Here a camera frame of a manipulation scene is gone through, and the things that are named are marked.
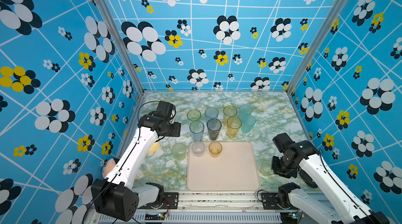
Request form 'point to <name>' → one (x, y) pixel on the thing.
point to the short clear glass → (198, 148)
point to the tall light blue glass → (196, 128)
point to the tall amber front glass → (233, 125)
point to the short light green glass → (179, 150)
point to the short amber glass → (215, 148)
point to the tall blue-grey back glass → (211, 112)
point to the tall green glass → (193, 114)
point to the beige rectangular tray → (235, 170)
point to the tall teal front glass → (248, 121)
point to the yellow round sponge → (154, 147)
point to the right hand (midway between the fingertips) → (276, 172)
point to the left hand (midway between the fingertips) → (175, 129)
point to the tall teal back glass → (244, 110)
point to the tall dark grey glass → (214, 126)
